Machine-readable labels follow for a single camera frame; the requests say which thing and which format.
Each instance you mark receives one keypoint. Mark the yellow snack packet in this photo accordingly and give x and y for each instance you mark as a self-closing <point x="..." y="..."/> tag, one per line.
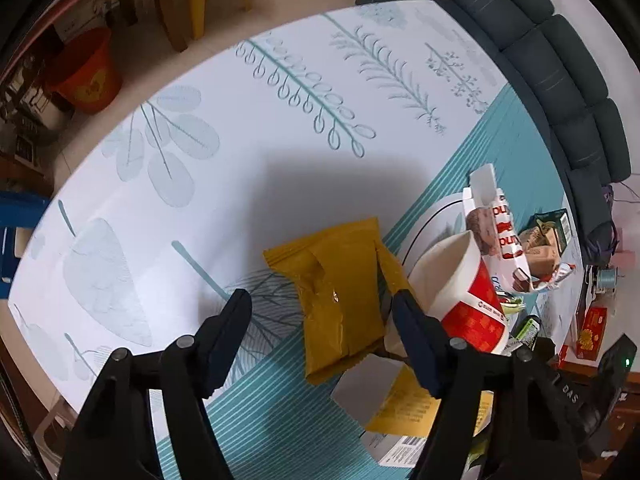
<point x="340" y="305"/>

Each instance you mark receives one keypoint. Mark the red and white paper cup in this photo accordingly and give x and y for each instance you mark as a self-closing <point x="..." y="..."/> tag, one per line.
<point x="467" y="300"/>

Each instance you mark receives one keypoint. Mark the white printed carton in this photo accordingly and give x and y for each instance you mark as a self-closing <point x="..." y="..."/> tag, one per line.
<point x="392" y="450"/>

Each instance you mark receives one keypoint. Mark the dark green box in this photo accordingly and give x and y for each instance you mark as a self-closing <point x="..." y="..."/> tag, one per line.
<point x="555" y="222"/>

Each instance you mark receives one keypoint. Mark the red plastic bucket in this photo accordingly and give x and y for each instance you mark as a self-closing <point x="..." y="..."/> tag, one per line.
<point x="87" y="72"/>

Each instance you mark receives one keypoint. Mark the blue plastic stool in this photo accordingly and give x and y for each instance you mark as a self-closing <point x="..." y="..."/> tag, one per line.
<point x="15" y="230"/>

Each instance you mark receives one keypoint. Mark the leaf print tablecloth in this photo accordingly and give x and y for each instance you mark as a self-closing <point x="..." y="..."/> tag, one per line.
<point x="250" y="160"/>

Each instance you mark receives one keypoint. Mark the brown snack packet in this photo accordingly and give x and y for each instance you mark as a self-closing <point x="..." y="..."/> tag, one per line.
<point x="539" y="256"/>

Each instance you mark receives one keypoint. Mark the white box with yellow label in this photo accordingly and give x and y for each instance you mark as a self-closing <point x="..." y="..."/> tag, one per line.
<point x="390" y="395"/>

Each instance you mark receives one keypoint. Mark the dark grey sofa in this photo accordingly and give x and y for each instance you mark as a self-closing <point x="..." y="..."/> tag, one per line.
<point x="540" y="45"/>

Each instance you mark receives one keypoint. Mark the red flat box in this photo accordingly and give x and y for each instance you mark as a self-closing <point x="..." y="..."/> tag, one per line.
<point x="591" y="331"/>

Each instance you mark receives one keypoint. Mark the pale blue thread spool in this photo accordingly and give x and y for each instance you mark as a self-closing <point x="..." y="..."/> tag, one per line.
<point x="607" y="278"/>

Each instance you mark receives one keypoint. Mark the silver foil wrapper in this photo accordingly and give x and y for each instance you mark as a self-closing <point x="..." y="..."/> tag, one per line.
<point x="556" y="276"/>

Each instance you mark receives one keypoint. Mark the white and red snack box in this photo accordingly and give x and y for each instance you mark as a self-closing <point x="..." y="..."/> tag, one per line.
<point x="495" y="230"/>

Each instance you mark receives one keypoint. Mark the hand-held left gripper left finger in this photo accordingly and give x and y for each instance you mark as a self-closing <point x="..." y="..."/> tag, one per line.
<point x="226" y="345"/>

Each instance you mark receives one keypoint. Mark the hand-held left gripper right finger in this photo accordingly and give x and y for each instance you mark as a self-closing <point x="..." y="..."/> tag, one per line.
<point x="416" y="347"/>

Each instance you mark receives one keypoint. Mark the small green packet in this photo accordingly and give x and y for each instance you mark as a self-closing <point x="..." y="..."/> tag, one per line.
<point x="527" y="330"/>

